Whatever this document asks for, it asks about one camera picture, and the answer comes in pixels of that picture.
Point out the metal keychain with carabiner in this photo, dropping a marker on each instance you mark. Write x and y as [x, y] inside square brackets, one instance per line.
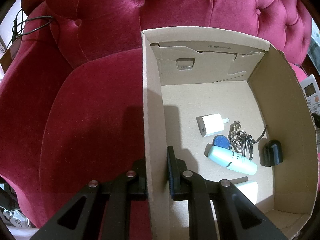
[241, 142]

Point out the blue round key fob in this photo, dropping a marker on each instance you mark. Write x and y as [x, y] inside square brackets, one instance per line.
[222, 141]

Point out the white usb charger plug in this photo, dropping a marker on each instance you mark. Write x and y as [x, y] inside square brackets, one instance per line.
[211, 124]

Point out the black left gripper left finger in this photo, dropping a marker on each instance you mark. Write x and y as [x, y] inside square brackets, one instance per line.
[99, 210]

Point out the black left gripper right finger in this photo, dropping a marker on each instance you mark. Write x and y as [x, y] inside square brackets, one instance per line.
[217, 210]

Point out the black plastic cap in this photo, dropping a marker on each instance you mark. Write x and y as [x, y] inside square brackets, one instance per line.
[272, 153]

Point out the white remote control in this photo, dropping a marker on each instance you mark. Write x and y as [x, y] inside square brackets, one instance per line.
[311, 91]

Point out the white rectangular block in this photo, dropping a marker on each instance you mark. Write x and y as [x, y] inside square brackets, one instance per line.
[249, 189]

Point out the brown leather tag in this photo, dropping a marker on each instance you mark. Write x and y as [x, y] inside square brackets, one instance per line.
[10, 54]

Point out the brown cardboard box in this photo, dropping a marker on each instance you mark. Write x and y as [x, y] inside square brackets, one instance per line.
[196, 71]

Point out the red velvet tufted sofa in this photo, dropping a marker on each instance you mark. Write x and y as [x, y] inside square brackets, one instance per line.
[72, 99]

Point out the light blue white tube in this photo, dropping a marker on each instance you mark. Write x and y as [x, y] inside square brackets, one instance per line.
[232, 160]

